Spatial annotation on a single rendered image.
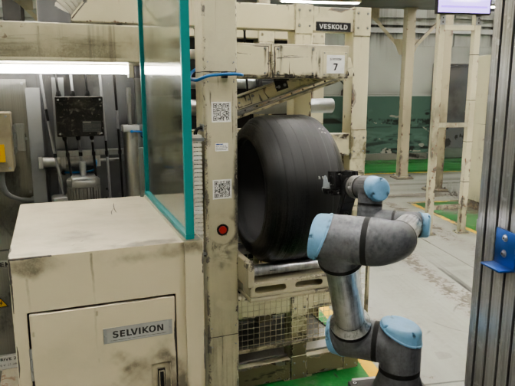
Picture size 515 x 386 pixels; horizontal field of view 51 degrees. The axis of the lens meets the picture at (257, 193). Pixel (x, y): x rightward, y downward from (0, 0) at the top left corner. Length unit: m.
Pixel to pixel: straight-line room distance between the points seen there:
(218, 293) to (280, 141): 0.65
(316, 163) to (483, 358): 0.88
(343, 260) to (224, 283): 0.94
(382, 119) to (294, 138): 10.34
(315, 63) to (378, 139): 9.92
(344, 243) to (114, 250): 0.51
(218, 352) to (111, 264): 1.15
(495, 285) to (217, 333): 1.18
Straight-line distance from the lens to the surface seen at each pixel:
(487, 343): 1.49
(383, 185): 1.66
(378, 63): 12.33
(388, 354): 1.60
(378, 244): 1.26
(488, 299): 1.46
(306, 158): 1.98
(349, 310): 1.49
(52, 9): 2.23
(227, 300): 2.19
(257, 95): 2.50
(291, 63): 2.41
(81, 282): 1.20
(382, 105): 12.30
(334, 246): 1.28
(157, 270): 1.21
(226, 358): 2.30
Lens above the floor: 1.60
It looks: 11 degrees down
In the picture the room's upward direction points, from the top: straight up
